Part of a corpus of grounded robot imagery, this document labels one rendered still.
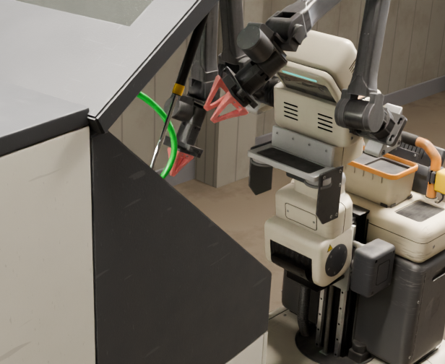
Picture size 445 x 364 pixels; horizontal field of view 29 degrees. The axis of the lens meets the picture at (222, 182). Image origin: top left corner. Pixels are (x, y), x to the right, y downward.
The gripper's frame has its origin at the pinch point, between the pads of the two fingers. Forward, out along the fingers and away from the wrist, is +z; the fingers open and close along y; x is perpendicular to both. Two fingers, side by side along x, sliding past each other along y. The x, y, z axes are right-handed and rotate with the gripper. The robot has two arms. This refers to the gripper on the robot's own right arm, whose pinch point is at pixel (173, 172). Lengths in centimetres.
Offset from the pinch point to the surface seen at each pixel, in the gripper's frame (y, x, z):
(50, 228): 60, -87, 7
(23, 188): 61, -95, 2
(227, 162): -140, 190, 0
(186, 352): 55, -36, 29
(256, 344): 51, -7, 28
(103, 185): 59, -78, -1
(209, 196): -135, 180, 20
